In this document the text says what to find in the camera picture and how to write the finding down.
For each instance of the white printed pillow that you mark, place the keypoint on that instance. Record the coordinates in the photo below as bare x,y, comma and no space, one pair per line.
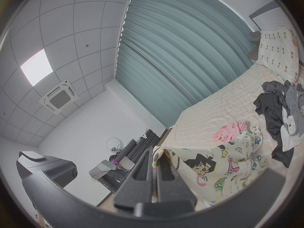
277,51

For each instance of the pink garment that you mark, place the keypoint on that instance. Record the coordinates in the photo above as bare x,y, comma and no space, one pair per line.
231,130

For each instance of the square ceiling light panel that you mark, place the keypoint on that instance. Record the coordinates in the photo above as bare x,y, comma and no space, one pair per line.
36,67

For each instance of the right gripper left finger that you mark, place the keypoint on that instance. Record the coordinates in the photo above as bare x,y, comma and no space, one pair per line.
140,182

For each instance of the blue-green curtain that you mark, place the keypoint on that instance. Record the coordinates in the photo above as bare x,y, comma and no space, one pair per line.
178,44

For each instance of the round mirror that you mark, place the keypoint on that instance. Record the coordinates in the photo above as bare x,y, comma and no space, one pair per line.
114,145

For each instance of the bed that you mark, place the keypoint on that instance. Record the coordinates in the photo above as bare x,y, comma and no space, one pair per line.
220,103

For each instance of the pile of clothes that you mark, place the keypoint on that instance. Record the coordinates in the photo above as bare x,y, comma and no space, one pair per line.
273,117

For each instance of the white ceiling air conditioner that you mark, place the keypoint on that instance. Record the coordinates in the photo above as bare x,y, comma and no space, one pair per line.
59,96

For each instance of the white printed pyjama top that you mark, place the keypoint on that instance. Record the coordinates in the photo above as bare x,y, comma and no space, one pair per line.
225,172

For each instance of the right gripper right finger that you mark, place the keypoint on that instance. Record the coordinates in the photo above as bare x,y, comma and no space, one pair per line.
173,186

